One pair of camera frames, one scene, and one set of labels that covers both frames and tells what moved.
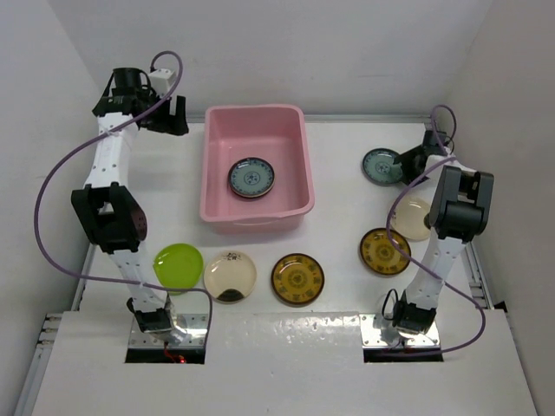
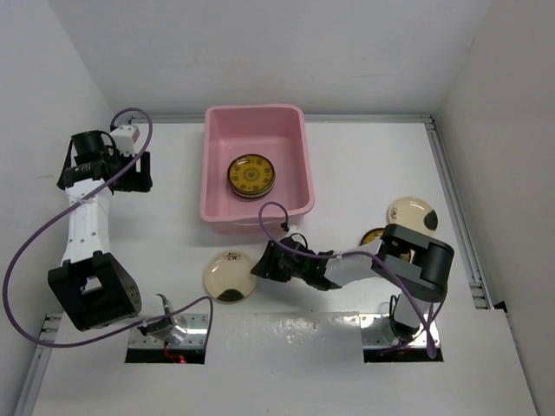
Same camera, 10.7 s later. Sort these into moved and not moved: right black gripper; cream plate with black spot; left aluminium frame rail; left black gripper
Moved: left black gripper; right black gripper
Not moved: cream plate with black spot; left aluminium frame rail
